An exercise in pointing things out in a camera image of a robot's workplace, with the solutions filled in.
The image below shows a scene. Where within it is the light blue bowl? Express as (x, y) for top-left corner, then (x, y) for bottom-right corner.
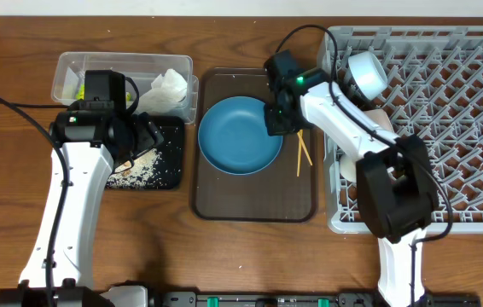
(348, 51), (388, 100)

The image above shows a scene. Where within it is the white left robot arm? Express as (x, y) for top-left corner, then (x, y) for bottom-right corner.
(0, 70), (163, 306)

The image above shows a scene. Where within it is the leftover rice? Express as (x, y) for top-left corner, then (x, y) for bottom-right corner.
(106, 149), (161, 190)

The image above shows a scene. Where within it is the white cup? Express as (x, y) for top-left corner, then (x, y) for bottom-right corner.
(339, 154), (357, 182)

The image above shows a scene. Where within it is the clear plastic waste bin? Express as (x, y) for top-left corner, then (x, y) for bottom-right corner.
(51, 52), (199, 124)

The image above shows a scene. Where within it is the white napkin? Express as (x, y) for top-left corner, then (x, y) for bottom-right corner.
(137, 68), (188, 113)

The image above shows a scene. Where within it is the grey plastic dishwasher rack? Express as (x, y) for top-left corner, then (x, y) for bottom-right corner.
(317, 26), (483, 234)

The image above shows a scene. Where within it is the yellow green snack wrapper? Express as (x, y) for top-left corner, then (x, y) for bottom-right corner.
(75, 84), (132, 101)

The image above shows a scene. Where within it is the black rectangular waste tray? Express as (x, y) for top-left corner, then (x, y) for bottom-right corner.
(104, 113), (186, 190)

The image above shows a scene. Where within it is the wooden chopstick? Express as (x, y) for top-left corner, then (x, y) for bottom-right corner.
(296, 130), (303, 177)
(298, 130), (313, 165)

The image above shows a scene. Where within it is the dark blue plate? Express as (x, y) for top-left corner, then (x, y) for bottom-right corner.
(198, 96), (283, 175)

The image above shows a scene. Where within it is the pink bowl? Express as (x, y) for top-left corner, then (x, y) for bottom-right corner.
(364, 109), (393, 132)

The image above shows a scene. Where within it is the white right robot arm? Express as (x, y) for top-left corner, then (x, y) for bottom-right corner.
(264, 50), (439, 306)

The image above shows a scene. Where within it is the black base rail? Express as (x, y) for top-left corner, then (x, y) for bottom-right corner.
(151, 290), (481, 307)

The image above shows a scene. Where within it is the dark brown serving tray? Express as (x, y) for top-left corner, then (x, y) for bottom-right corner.
(190, 67), (317, 223)

